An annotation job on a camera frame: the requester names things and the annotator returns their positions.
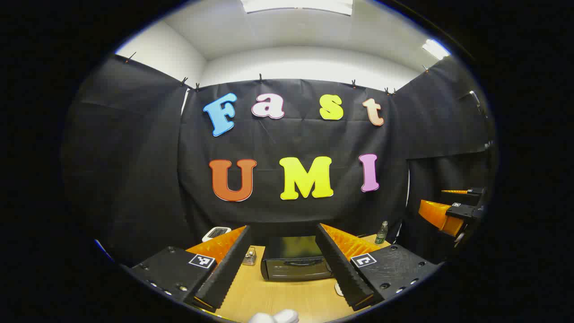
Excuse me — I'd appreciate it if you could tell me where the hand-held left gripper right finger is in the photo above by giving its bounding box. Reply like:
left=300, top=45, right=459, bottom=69
left=315, top=223, right=442, bottom=312

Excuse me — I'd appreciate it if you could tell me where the white toaster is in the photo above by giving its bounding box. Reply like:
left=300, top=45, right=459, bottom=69
left=202, top=227, right=232, bottom=243

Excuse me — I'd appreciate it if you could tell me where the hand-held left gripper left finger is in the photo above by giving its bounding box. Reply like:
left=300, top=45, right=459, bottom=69
left=129, top=224, right=252, bottom=313

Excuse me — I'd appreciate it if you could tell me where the black electric oven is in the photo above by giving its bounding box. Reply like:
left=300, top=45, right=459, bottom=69
left=261, top=236, right=335, bottom=282

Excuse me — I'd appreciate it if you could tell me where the ceiling light panel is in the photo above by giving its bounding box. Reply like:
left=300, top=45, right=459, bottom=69
left=241, top=0, right=354, bottom=16
left=422, top=39, right=451, bottom=61

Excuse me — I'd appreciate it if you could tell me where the black backdrop cloth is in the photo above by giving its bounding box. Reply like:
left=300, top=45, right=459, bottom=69
left=61, top=54, right=496, bottom=270

